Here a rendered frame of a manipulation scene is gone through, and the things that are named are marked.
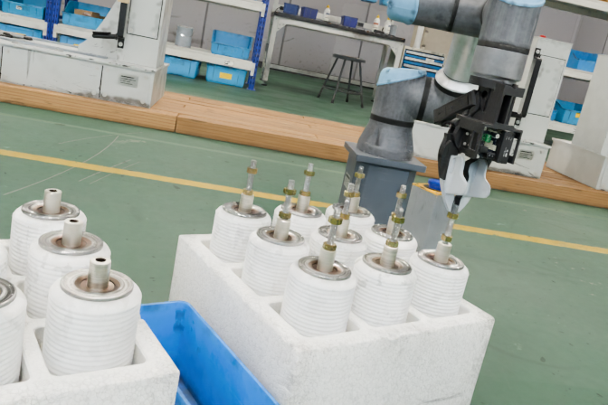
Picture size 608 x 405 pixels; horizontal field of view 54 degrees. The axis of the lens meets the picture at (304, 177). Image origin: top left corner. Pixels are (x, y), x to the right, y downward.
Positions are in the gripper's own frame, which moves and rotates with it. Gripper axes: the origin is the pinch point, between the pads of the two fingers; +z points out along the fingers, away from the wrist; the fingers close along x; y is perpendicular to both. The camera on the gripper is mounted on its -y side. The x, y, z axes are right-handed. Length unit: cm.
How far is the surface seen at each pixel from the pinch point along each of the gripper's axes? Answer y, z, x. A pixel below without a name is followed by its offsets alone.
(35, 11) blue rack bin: -506, 5, -105
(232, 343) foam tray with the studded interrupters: 1.8, 24.5, -32.3
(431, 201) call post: -18.7, 5.3, 8.8
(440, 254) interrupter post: 1.7, 8.4, -0.9
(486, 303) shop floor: -36, 35, 44
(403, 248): -5.6, 10.5, -3.2
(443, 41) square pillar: -557, -48, 333
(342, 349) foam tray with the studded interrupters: 14.8, 17.5, -21.4
